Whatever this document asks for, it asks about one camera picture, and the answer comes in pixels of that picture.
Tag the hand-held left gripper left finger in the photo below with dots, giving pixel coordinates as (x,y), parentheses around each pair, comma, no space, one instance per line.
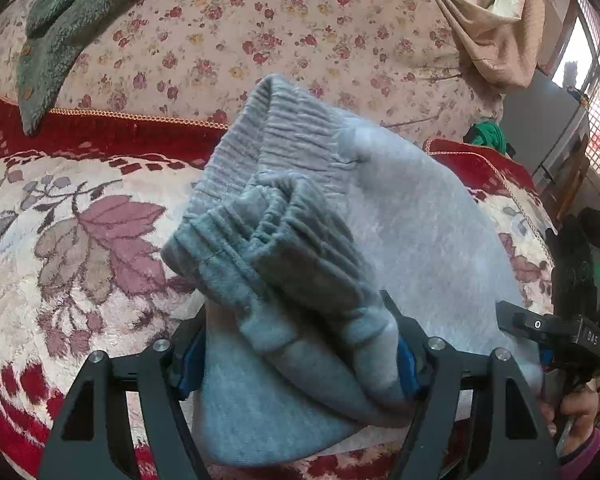
(189,365)

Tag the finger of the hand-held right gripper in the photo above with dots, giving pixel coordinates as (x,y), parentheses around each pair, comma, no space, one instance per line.
(522,321)
(546,357)

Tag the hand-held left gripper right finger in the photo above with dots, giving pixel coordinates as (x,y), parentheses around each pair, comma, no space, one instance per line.
(409,365)

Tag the grey pants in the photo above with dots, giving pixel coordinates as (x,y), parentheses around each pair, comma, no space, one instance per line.
(430,240)

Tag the person's right forearm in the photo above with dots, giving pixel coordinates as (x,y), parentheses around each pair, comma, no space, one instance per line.
(582,460)

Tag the person's right hand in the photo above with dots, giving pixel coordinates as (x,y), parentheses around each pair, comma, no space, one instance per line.
(580,412)

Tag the grey cabinet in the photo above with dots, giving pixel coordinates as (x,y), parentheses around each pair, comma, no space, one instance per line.
(545,115)

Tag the green cloth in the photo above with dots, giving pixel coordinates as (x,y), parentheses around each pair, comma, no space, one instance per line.
(490,135)

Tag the red floral blanket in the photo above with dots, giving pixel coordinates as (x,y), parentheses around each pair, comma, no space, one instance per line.
(80,240)

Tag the window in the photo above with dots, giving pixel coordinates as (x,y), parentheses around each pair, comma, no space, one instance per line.
(577,50)

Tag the beige draped cloth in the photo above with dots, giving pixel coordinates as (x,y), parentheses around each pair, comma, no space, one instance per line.
(500,35)

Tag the pink floral bedsheet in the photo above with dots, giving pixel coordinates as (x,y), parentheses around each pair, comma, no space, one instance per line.
(260,20)

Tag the grey-green fluffy garment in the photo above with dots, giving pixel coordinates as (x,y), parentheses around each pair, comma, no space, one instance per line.
(65,20)

